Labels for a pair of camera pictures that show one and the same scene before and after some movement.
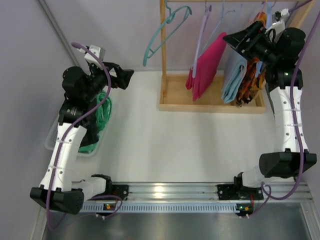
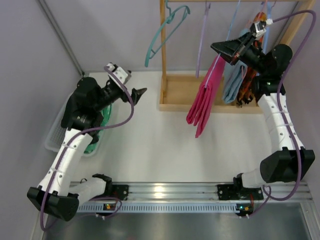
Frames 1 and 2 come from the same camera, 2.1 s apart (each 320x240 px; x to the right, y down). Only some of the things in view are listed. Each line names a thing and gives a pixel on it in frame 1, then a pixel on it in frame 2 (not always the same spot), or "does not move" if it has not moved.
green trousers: x=103 y=113 does not move
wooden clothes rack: x=174 y=96 does not move
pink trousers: x=208 y=64 -> x=204 y=103
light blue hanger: x=222 y=16 -> x=217 y=60
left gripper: x=113 y=77 -> x=129 y=94
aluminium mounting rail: x=209 y=192 does not move
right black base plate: x=237 y=192 does not move
